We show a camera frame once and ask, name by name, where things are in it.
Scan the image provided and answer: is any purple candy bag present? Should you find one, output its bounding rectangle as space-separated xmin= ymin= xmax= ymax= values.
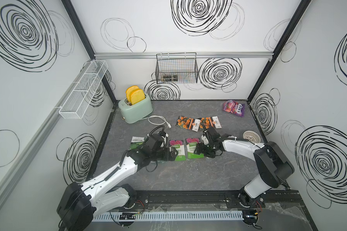
xmin=223 ymin=100 xmax=245 ymax=117

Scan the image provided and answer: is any dark object in basket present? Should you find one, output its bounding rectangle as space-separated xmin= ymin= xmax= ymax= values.
xmin=161 ymin=75 xmax=178 ymax=82

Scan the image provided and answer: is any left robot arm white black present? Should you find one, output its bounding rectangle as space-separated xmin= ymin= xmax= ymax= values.
xmin=56 ymin=126 xmax=178 ymax=231

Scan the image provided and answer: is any mint green toaster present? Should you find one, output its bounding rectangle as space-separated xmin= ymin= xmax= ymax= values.
xmin=118 ymin=93 xmax=153 ymax=124

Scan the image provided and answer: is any white wire wall shelf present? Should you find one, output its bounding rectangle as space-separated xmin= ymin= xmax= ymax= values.
xmin=59 ymin=60 xmax=108 ymax=119

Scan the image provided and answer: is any black wire wall basket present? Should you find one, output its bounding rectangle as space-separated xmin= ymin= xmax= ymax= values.
xmin=155 ymin=53 xmax=199 ymax=84

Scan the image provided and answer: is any green leafy seed packet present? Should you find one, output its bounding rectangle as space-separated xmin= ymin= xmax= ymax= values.
xmin=130 ymin=136 xmax=146 ymax=149

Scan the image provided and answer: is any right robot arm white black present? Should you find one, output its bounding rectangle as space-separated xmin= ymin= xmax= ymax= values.
xmin=194 ymin=127 xmax=295 ymax=208

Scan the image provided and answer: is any yellow toast slice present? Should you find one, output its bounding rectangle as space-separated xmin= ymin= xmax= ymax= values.
xmin=130 ymin=89 xmax=145 ymax=105
xmin=126 ymin=85 xmax=139 ymax=102

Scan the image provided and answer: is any white sink strainer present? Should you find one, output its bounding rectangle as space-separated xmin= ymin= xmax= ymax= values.
xmin=243 ymin=131 xmax=261 ymax=143

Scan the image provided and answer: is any orange marigold seed packet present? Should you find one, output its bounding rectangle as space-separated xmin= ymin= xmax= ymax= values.
xmin=199 ymin=116 xmax=222 ymax=130
xmin=176 ymin=115 xmax=203 ymax=132

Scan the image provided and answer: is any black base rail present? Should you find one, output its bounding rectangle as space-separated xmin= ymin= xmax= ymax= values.
xmin=123 ymin=190 xmax=303 ymax=210

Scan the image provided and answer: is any white toaster power cable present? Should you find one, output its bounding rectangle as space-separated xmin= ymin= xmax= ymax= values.
xmin=141 ymin=115 xmax=172 ymax=129

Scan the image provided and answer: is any yellow toast slice back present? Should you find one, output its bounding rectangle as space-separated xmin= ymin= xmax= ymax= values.
xmin=126 ymin=85 xmax=139 ymax=102

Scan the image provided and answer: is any white slotted cable duct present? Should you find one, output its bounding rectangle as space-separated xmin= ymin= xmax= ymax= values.
xmin=93 ymin=211 xmax=244 ymax=223

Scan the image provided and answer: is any yellow toast slice front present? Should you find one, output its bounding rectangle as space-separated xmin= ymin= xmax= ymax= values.
xmin=130 ymin=89 xmax=145 ymax=105

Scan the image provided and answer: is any green white impatiens seed packet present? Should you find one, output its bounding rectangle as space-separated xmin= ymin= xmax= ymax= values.
xmin=169 ymin=140 xmax=186 ymax=161

